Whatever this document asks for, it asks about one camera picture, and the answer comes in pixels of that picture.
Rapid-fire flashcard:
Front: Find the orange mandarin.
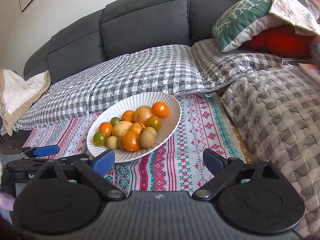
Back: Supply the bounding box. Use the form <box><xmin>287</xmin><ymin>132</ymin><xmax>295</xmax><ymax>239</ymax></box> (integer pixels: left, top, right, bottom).
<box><xmin>121</xmin><ymin>110</ymin><xmax>135</xmax><ymax>123</ymax></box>
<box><xmin>130</xmin><ymin>122</ymin><xmax>146</xmax><ymax>134</ymax></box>

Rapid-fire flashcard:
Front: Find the pink book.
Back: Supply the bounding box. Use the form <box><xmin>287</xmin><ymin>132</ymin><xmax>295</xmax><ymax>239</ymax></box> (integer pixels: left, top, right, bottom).
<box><xmin>299</xmin><ymin>62</ymin><xmax>320</xmax><ymax>83</ymax></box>

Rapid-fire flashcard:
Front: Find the green snowflake pillow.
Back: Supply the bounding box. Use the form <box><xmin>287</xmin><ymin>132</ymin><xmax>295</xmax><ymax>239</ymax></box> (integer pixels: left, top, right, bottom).
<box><xmin>212</xmin><ymin>0</ymin><xmax>285</xmax><ymax>53</ymax></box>

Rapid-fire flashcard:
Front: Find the red cushion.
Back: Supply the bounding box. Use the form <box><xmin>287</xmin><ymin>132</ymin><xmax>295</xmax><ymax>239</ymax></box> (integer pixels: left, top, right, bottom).
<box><xmin>244</xmin><ymin>25</ymin><xmax>313</xmax><ymax>58</ymax></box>

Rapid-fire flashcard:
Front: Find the orange green tomato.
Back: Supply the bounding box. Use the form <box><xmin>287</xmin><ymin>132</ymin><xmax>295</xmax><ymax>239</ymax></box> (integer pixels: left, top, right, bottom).
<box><xmin>146</xmin><ymin>116</ymin><xmax>162</xmax><ymax>132</ymax></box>

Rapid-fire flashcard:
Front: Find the fluffy grey patterned blanket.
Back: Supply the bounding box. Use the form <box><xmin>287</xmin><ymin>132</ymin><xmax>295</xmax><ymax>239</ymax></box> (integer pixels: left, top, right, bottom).
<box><xmin>220</xmin><ymin>66</ymin><xmax>320</xmax><ymax>238</ymax></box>

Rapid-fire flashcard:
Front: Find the grey white gingham quilt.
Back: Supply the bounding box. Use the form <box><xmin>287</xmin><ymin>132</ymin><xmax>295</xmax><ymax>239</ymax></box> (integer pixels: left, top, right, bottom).
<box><xmin>0</xmin><ymin>44</ymin><xmax>225</xmax><ymax>137</ymax></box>

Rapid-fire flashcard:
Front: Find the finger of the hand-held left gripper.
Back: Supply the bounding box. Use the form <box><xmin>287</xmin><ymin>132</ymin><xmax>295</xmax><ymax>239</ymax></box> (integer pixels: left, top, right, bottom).
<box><xmin>5</xmin><ymin>145</ymin><xmax>60</xmax><ymax>159</ymax></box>
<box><xmin>56</xmin><ymin>154</ymin><xmax>97</xmax><ymax>165</ymax></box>

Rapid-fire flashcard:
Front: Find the brown checked waffle blanket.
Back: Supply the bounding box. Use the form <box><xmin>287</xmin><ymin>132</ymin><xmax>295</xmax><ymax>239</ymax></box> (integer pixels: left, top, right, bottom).
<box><xmin>191</xmin><ymin>39</ymin><xmax>284</xmax><ymax>92</ymax></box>

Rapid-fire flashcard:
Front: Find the beige white quilt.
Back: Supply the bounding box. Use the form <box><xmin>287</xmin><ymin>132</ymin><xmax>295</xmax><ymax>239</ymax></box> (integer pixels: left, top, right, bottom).
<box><xmin>0</xmin><ymin>69</ymin><xmax>51</xmax><ymax>136</ymax></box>

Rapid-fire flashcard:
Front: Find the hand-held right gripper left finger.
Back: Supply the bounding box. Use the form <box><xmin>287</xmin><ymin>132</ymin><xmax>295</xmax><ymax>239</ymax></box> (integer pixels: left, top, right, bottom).
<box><xmin>40</xmin><ymin>149</ymin><xmax>125</xmax><ymax>201</ymax></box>

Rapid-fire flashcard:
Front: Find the dark grey sofa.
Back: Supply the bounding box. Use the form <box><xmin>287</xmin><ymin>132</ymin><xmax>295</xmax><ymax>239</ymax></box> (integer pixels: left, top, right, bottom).
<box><xmin>24</xmin><ymin>0</ymin><xmax>258</xmax><ymax>78</ymax></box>

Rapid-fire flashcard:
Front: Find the red green patterned tablecloth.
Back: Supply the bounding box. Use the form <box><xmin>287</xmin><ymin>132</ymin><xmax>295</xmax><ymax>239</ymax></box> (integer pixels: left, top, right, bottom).
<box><xmin>22</xmin><ymin>92</ymin><xmax>250</xmax><ymax>198</ymax></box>

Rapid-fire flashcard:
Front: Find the white floral cloth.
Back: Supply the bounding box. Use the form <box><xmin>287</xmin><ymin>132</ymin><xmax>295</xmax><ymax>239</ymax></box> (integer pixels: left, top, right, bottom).
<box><xmin>269</xmin><ymin>0</ymin><xmax>320</xmax><ymax>35</ymax></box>

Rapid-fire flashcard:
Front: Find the white ribbed plate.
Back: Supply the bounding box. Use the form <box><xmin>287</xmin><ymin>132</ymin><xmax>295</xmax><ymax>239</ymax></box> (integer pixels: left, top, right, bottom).
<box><xmin>87</xmin><ymin>92</ymin><xmax>182</xmax><ymax>164</ymax></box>

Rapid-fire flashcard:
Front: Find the large orange grapefruit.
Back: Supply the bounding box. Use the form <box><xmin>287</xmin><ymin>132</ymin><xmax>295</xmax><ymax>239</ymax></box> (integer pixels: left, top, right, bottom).
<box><xmin>133</xmin><ymin>106</ymin><xmax>156</xmax><ymax>124</ymax></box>

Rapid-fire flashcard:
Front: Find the person's left forearm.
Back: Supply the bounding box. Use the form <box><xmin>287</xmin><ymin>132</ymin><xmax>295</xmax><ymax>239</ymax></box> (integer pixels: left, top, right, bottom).
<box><xmin>0</xmin><ymin>190</ymin><xmax>15</xmax><ymax>213</ymax></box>

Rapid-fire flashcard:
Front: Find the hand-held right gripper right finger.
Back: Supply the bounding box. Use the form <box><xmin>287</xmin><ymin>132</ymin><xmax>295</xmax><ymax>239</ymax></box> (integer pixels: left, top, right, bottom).
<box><xmin>192</xmin><ymin>149</ymin><xmax>284</xmax><ymax>201</ymax></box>

